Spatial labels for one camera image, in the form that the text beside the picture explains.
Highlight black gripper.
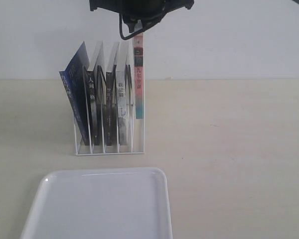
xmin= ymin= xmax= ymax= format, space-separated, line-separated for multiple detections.
xmin=89 ymin=0 xmax=194 ymax=33

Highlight pink and teal spine book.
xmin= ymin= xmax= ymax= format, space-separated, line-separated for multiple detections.
xmin=133 ymin=33 xmax=144 ymax=120

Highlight blue moon cover book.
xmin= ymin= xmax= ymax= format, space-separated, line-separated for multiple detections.
xmin=59 ymin=43 xmax=89 ymax=145

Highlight grey spine book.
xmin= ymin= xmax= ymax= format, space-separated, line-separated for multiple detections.
xmin=115 ymin=41 xmax=133 ymax=145

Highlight thin black spine book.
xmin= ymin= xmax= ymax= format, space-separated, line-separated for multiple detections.
xmin=104 ymin=41 xmax=120 ymax=146

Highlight black spine book white characters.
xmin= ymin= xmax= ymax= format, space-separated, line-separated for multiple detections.
xmin=85 ymin=41 xmax=106 ymax=146

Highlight white plastic tray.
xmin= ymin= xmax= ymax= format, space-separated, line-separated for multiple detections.
xmin=20 ymin=167 xmax=172 ymax=239

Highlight white wire book rack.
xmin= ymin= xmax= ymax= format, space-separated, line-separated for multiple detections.
xmin=74 ymin=38 xmax=145 ymax=156

